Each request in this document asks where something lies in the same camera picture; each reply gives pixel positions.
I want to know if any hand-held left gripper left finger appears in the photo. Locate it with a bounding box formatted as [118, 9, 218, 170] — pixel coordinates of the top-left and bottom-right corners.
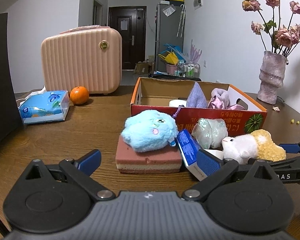
[24, 149, 115, 202]

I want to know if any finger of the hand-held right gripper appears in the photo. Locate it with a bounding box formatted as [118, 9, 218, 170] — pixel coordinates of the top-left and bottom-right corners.
[279, 140, 300, 155]
[269, 155, 300, 172]

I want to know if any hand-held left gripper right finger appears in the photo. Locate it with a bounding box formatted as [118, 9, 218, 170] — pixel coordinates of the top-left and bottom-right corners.
[181, 149, 278, 202]

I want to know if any yellow and white plush toy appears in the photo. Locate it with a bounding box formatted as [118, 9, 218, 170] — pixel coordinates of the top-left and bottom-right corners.
[221, 129, 287, 165]

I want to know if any blue and white carton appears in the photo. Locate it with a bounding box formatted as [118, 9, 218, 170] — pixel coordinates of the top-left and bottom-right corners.
[176, 129, 224, 182]

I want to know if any iridescent plastic bag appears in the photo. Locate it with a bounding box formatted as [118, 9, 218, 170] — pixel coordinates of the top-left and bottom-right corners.
[191, 118, 227, 149]

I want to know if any orange cardboard box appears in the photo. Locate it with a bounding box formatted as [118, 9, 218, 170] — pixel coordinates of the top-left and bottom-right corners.
[130, 77, 268, 134]

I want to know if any pink layered sponge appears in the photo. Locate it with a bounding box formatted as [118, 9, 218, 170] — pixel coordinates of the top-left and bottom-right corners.
[116, 136, 182, 174]

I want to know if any light blue plush toy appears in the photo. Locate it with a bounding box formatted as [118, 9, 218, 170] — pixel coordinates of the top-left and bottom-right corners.
[121, 105, 184, 153]

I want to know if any purple drawstring pouch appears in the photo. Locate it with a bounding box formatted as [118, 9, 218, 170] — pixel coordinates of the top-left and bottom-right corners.
[186, 82, 208, 108]

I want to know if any white foam roll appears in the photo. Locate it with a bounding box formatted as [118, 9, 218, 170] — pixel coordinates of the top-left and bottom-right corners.
[169, 99, 188, 107]

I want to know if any orange fruit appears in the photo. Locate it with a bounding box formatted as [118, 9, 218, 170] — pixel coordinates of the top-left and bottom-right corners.
[70, 86, 89, 105]

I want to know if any blue tissue pack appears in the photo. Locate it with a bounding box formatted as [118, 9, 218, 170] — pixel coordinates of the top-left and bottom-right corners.
[19, 85, 70, 125]

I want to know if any pink textured vase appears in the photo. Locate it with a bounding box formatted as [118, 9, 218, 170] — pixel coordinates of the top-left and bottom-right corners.
[257, 51, 287, 105]

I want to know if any cart with bottles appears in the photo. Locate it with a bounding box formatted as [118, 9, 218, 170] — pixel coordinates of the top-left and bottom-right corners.
[175, 60, 200, 78]

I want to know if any pink bucket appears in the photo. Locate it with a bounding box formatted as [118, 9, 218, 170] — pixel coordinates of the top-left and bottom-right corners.
[166, 63, 178, 75]

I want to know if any pink ribbed suitcase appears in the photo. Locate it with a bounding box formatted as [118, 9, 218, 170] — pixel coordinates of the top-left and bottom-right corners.
[41, 25, 122, 95]

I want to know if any brown floor carton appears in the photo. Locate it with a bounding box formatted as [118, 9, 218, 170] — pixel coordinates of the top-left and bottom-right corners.
[134, 61, 150, 74]

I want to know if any bunch of dried pink roses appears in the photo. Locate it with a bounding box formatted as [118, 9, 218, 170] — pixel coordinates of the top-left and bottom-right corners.
[242, 0, 300, 58]

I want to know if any black paper bag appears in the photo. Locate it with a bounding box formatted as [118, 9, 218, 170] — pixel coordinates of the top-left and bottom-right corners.
[0, 12, 23, 150]

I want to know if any dark brown door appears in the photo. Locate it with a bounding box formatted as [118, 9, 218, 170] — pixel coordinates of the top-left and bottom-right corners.
[108, 6, 147, 71]

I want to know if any blue folding rack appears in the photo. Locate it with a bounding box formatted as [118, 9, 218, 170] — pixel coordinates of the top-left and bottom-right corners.
[158, 43, 183, 58]

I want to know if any grey refrigerator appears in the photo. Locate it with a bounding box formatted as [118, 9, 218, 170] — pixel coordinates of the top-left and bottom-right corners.
[155, 2, 185, 75]

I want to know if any folded white umbrella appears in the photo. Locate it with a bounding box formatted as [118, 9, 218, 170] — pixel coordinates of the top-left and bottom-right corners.
[177, 4, 185, 38]

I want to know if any grey side door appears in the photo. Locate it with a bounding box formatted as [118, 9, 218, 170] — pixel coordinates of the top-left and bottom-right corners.
[93, 0, 103, 27]

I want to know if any clear plastic sleeve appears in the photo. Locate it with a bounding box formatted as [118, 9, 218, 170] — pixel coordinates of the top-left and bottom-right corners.
[163, 6, 177, 17]

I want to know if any purple wall decal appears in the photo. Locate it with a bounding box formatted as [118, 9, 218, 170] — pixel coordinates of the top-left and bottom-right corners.
[189, 39, 203, 64]

